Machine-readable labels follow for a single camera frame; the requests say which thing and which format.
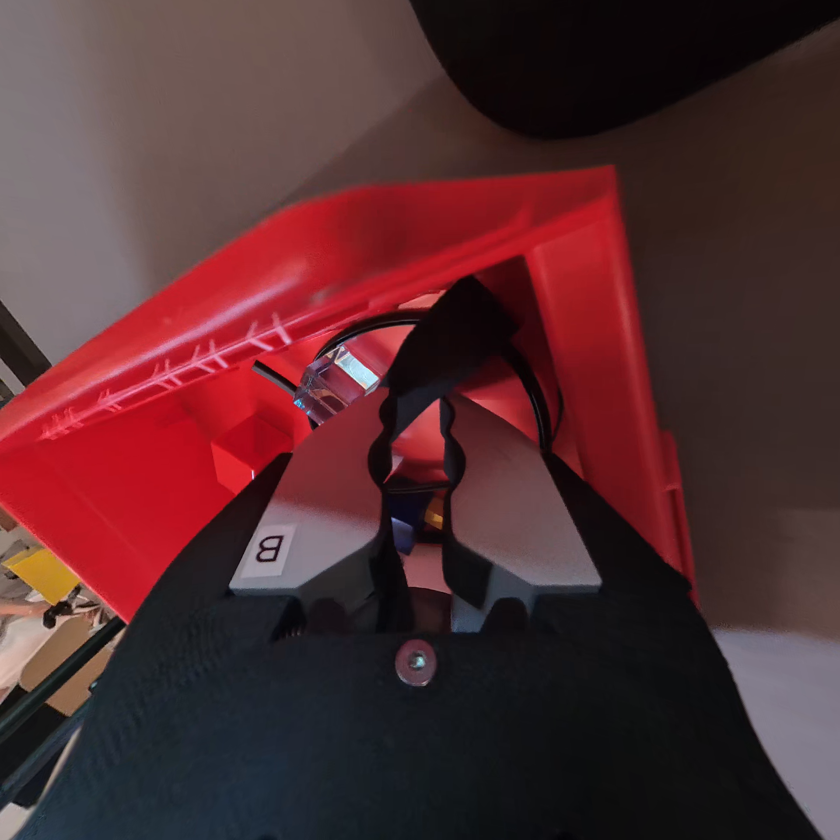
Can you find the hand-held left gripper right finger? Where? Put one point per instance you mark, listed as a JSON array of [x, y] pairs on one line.
[[525, 518]]

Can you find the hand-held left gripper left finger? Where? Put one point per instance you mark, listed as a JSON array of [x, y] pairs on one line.
[[321, 512]]

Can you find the red plastic bin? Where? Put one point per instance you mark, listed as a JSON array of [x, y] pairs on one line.
[[197, 315]]

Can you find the yellow box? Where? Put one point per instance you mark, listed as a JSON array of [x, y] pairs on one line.
[[39, 574]]

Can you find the brown cardboard box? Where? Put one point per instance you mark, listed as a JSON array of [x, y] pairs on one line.
[[56, 646]]

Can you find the black fabric bag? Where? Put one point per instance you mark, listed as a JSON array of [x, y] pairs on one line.
[[590, 59]]

